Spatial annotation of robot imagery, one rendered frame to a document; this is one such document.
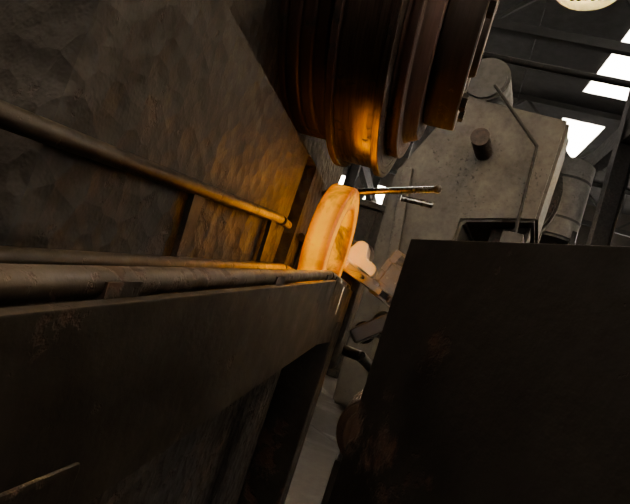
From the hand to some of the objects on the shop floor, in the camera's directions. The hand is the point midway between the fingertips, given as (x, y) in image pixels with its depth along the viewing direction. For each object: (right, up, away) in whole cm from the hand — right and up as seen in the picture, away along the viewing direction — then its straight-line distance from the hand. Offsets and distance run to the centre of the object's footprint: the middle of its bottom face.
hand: (330, 257), depth 83 cm
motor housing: (-6, -78, +10) cm, 79 cm away
